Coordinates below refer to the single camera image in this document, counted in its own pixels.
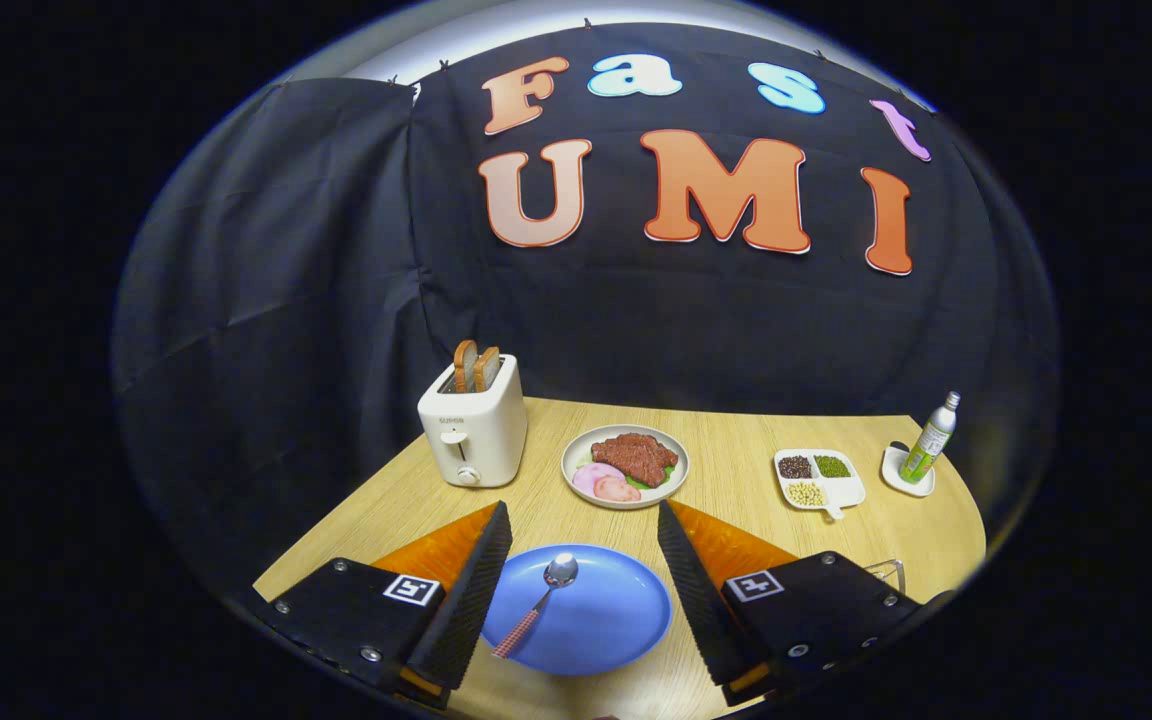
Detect spoon with checkered handle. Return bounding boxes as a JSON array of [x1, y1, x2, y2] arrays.
[[491, 553, 580, 660]]

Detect beige food plate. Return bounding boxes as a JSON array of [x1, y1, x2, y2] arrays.
[[561, 425, 690, 511]]

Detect white divided tray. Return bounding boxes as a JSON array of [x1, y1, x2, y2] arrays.
[[774, 448, 867, 521]]

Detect brown steak piece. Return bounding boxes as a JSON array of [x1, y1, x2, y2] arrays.
[[591, 432, 680, 489]]

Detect pink ham slices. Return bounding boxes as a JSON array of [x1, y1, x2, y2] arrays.
[[572, 462, 642, 504]]

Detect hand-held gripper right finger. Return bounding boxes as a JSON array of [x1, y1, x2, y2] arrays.
[[656, 498, 927, 708]]

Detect white toaster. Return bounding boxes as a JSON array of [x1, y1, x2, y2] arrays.
[[417, 353, 529, 489]]

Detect small white square dish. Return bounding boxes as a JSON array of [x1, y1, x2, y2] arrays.
[[881, 444, 936, 498]]

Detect green and silver bottle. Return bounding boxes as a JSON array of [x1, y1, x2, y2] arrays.
[[899, 391, 962, 485]]

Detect blue plate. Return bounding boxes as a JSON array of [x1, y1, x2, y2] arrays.
[[479, 544, 674, 677]]

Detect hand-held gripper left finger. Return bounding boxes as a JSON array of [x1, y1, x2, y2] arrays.
[[266, 500, 514, 711]]

